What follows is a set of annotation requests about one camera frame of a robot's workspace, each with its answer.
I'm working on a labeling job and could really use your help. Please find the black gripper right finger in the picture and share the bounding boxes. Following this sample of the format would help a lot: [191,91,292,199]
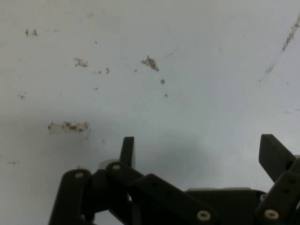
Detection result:
[255,134,300,225]

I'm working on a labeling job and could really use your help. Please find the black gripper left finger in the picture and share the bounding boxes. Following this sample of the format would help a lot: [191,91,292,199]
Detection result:
[48,136,219,225]

